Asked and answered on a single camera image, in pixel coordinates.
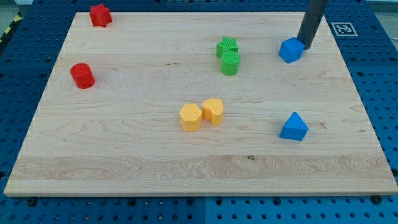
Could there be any blue cube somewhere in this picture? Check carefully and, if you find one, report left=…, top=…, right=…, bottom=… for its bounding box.
left=279, top=37, right=305, bottom=63

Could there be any blue triangle block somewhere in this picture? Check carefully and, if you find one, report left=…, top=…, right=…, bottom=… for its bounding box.
left=279, top=112, right=309, bottom=141

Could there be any yellow hexagon block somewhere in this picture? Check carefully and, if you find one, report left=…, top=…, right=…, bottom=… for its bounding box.
left=179, top=104, right=202, bottom=131

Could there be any wooden board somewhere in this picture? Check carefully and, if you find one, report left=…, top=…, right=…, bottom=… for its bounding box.
left=4, top=12, right=397, bottom=197

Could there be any yellow heart block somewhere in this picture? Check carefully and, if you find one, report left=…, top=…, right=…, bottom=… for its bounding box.
left=203, top=98, right=224, bottom=126

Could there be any green cylinder block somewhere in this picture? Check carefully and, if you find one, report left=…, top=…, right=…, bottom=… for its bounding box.
left=221, top=50, right=240, bottom=76

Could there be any green star block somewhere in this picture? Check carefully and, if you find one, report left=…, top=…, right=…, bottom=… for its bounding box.
left=216, top=36, right=239, bottom=58

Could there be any red cylinder block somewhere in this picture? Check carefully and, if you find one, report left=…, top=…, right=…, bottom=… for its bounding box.
left=70, top=63, right=95, bottom=89

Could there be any red star block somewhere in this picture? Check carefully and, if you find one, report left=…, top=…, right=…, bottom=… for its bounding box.
left=89, top=4, right=113, bottom=27

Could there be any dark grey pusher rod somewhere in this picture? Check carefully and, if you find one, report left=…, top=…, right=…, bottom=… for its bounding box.
left=297, top=0, right=328, bottom=50

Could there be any white fiducial marker tag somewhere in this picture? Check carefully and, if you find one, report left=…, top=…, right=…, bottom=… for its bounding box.
left=331, top=22, right=358, bottom=37

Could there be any black yellow hazard tape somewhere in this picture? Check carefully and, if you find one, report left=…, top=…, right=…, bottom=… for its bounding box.
left=1, top=11, right=24, bottom=45

